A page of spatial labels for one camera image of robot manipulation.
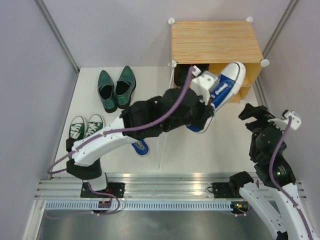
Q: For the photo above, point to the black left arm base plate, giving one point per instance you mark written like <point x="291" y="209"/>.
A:
<point x="114" y="188"/>

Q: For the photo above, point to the right green leather shoe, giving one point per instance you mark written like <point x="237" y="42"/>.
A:
<point x="125" y="87"/>

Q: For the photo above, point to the green canvas sneaker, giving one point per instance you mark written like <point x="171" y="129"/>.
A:
<point x="95" y="124"/>
<point x="77" y="128"/>

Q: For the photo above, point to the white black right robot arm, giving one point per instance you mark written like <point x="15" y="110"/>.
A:
<point x="288" y="220"/>

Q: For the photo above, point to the left green canvas sneaker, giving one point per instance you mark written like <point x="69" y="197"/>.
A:
<point x="77" y="128"/>

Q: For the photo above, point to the aluminium mounting rail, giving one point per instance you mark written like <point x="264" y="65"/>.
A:
<point x="139" y="186"/>

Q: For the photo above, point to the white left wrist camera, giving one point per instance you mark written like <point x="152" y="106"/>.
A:
<point x="203" y="83"/>

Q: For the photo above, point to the white slotted cable duct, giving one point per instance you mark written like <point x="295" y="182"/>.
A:
<point x="140" y="205"/>

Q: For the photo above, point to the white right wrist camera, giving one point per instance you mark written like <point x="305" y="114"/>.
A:
<point x="288" y="118"/>

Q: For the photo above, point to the black leather shoe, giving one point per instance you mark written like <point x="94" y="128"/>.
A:
<point x="203" y="66"/>
<point x="180" y="74"/>

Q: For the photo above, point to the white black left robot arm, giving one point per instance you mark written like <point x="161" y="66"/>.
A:
<point x="143" y="119"/>

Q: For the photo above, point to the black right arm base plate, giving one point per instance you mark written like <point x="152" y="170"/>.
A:
<point x="222" y="190"/>

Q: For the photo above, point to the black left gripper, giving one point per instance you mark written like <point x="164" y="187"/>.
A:
<point x="206" y="112"/>

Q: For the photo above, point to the right green canvas sneaker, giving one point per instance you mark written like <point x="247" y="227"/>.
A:
<point x="95" y="124"/>

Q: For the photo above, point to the blue canvas sneaker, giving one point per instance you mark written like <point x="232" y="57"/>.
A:
<point x="231" y="79"/>
<point x="141" y="148"/>

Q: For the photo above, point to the left green leather shoe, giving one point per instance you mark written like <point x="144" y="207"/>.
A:
<point x="105" y="88"/>

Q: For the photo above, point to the green leather shoe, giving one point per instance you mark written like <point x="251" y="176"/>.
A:
<point x="125" y="87"/>
<point x="105" y="88"/>

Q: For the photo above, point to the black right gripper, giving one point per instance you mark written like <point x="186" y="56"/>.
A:
<point x="260" y="111"/>

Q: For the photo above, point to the wooden shoe cabinet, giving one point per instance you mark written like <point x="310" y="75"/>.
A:
<point x="218" y="43"/>

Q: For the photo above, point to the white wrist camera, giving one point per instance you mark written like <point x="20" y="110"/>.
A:
<point x="203" y="83"/>
<point x="288" y="118"/>

